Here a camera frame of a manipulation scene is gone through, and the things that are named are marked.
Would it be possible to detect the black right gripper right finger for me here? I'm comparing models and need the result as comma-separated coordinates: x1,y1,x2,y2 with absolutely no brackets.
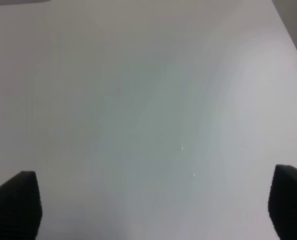
268,164,297,240

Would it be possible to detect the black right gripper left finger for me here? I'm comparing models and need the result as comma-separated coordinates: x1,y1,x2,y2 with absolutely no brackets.
0,171,43,240

